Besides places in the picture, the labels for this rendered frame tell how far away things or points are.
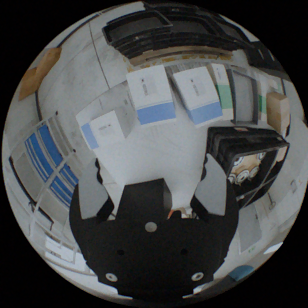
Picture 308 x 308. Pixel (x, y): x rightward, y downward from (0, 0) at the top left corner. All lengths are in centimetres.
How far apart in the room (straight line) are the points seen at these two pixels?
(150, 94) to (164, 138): 22
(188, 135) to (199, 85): 24
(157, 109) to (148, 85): 9
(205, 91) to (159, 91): 15
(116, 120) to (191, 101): 26
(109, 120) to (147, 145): 22
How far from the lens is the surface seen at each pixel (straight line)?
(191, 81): 34
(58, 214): 267
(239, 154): 32
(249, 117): 64
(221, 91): 43
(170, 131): 45
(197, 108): 35
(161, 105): 33
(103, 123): 40
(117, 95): 46
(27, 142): 178
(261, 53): 174
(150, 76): 34
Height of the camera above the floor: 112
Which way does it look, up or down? 55 degrees down
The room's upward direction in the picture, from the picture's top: 175 degrees counter-clockwise
